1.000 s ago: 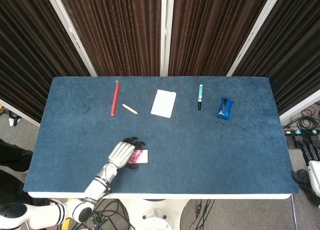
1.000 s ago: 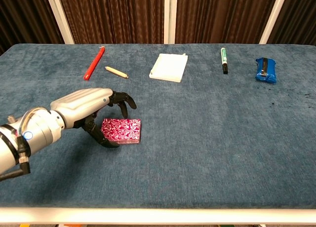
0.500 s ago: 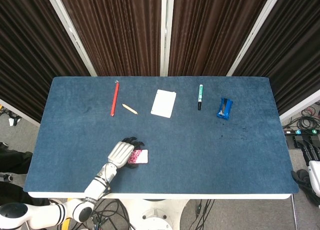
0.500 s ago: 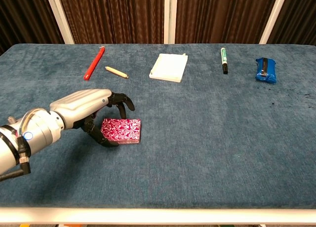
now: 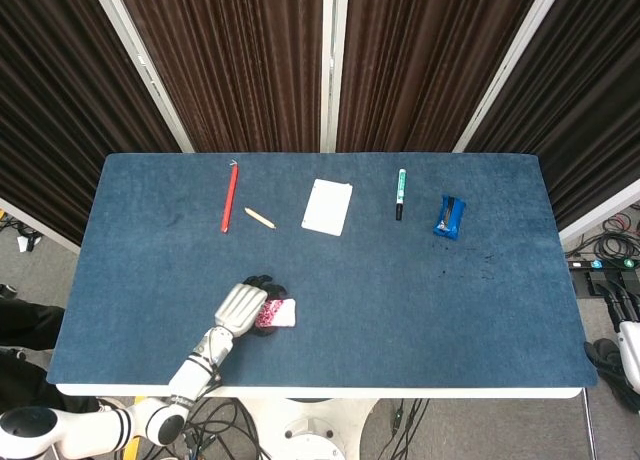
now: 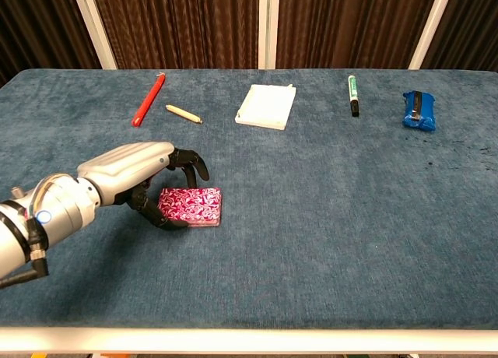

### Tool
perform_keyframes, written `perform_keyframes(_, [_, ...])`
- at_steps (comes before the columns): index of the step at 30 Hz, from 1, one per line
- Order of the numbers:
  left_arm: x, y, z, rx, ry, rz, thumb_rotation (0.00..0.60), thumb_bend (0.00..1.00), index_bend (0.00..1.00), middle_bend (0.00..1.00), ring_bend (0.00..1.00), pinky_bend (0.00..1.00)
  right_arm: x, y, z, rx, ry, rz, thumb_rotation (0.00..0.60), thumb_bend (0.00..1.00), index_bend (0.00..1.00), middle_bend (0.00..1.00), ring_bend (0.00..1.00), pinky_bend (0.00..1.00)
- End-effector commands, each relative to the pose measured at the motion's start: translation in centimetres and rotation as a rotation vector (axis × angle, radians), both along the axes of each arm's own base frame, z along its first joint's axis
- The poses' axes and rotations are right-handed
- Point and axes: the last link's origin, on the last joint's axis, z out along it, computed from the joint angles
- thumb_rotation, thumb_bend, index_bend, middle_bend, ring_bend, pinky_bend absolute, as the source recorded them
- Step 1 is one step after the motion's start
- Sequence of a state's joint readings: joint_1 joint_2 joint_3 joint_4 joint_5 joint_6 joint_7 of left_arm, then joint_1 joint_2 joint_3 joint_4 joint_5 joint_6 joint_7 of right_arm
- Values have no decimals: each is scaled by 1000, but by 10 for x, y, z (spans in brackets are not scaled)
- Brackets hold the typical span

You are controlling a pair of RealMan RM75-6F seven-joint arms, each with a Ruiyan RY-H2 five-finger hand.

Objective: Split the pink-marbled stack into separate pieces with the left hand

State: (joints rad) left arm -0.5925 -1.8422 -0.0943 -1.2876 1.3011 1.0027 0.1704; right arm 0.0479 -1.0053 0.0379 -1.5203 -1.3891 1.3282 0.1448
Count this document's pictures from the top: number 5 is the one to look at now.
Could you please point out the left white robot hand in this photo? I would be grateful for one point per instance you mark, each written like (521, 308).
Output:
(240, 310)

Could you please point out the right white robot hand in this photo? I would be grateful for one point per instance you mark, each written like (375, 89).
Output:
(630, 345)

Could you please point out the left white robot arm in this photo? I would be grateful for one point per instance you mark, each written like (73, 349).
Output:
(192, 375)

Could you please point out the black power strip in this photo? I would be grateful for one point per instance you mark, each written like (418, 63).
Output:
(607, 264)

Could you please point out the metal table support rod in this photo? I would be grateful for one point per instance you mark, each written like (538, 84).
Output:
(590, 425)

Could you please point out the short wooden pencil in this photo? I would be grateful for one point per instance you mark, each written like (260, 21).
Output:
(260, 218)

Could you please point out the long red pencil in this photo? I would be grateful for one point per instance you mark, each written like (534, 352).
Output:
(229, 200)

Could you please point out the white notepad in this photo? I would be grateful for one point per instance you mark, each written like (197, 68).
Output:
(327, 207)

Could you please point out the blue felt table mat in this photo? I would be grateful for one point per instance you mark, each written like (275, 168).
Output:
(380, 305)

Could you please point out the yellow floor bar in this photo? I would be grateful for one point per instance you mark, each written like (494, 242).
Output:
(131, 450)

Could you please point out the green white marker pen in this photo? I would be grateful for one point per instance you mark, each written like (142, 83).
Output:
(400, 192)

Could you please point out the person black trouser leg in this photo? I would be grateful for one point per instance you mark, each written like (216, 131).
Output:
(30, 385)
(30, 325)

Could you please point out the blue snack wrapper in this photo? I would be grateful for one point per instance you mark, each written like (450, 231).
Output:
(450, 217)

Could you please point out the brown pleated curtain panel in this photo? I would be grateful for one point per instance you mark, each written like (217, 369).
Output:
(235, 65)
(60, 110)
(585, 95)
(430, 65)

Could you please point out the white partition frame post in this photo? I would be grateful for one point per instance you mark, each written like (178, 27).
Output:
(510, 65)
(332, 65)
(142, 65)

